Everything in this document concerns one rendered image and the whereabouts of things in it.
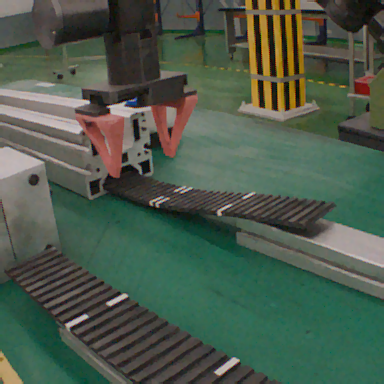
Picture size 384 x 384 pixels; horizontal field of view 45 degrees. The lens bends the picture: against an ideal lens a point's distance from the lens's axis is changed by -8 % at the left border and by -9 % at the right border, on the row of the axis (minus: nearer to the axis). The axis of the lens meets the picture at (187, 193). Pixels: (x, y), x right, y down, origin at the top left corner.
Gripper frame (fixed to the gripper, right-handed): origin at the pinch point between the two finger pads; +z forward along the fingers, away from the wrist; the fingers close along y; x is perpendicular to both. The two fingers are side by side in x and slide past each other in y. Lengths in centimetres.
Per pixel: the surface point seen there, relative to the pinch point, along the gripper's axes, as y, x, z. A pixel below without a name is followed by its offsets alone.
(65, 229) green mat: 10.9, -0.4, 4.5
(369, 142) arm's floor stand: -38.9, 8.5, 6.6
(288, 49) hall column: -277, -180, 29
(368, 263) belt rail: 1.5, 29.0, 1.8
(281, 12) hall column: -271, -180, -1
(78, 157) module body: 5.1, -5.6, -0.7
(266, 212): 1.3, 18.4, 0.6
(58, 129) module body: 5.1, -9.6, -3.5
